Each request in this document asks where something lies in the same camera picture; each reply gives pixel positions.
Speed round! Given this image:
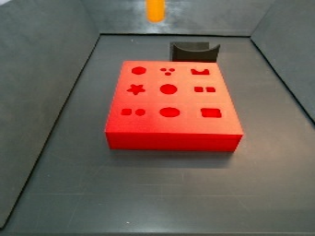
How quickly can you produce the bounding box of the red shape-sorter block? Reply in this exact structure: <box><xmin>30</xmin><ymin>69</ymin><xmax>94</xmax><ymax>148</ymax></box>
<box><xmin>105</xmin><ymin>61</ymin><xmax>245</xmax><ymax>152</ymax></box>

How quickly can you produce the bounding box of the black curved foam holder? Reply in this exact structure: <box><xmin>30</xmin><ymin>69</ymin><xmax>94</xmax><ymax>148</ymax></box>
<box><xmin>170</xmin><ymin>41</ymin><xmax>221</xmax><ymax>63</ymax></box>

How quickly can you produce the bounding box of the yellow oval peg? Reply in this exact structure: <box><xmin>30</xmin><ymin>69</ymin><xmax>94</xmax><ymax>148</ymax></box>
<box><xmin>146</xmin><ymin>0</ymin><xmax>166</xmax><ymax>23</ymax></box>

